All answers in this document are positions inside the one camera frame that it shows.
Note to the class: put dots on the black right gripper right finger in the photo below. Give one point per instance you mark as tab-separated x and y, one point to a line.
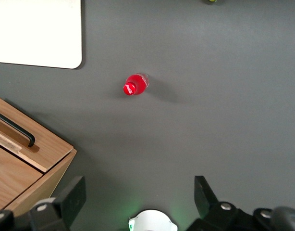
210	209

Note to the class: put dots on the red cola bottle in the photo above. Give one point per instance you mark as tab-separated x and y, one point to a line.
135	84

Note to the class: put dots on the wooden drawer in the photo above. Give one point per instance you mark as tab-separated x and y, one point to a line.
49	146

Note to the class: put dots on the wooden drawer cabinet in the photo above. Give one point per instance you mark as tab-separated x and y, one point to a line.
17	183

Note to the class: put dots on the beige plastic tray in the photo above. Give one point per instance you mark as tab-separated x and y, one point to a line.
37	31

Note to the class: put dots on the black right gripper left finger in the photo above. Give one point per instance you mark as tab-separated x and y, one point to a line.
65	204

